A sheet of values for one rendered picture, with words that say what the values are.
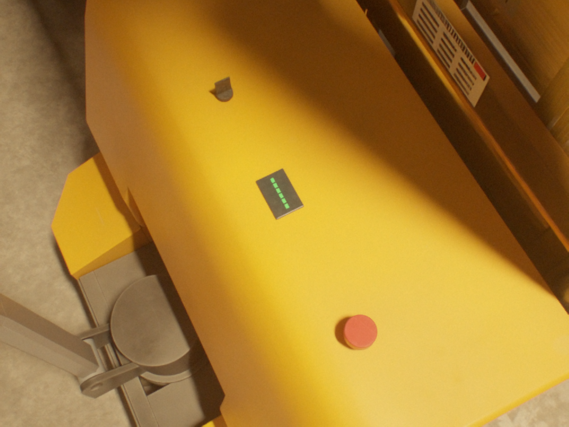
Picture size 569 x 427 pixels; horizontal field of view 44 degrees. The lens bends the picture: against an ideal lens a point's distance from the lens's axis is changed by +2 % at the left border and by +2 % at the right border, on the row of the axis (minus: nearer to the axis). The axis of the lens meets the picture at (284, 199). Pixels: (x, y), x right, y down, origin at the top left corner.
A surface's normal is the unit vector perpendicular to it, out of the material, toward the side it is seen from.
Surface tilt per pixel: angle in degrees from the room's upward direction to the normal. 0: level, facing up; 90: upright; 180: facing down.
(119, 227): 22
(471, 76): 90
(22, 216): 0
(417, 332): 0
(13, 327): 90
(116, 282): 0
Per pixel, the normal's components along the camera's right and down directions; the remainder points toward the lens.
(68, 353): 0.95, 0.28
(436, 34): -0.89, 0.43
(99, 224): -0.34, -0.18
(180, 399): -0.01, -0.36
